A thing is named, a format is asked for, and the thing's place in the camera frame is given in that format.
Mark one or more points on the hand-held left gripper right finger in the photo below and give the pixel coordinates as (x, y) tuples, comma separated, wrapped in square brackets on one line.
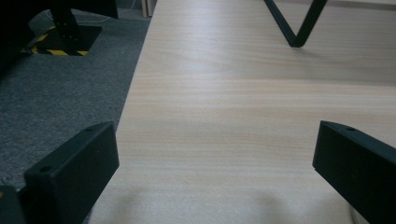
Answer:
[(358, 168)]

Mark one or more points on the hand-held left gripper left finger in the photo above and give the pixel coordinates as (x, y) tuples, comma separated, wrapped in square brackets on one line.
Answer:
[(74, 174)]

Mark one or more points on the black shelf with metal legs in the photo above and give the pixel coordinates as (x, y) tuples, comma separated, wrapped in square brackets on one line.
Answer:
[(294, 39)]

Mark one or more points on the black stand base striped tape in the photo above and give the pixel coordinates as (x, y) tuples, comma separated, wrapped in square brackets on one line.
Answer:
[(68, 37)]

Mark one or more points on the black curtain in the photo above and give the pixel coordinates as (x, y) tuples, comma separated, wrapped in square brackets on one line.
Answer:
[(12, 31)]

